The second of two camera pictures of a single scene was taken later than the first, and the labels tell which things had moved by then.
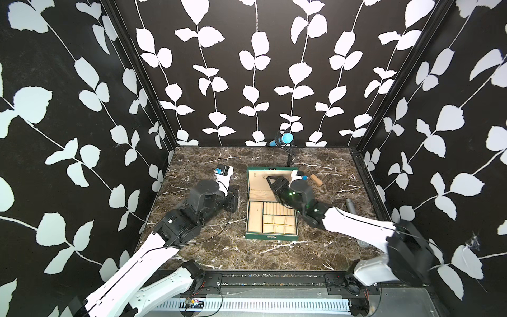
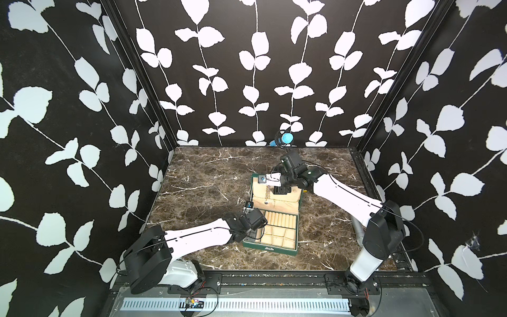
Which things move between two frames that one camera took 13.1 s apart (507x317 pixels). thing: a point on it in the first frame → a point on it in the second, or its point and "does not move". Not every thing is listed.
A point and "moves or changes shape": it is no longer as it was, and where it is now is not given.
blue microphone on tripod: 280,140 does not move
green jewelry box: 267,218 moves or changes shape
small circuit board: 189,303 does not move
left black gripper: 231,196 → 252,238
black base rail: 299,281 does not move
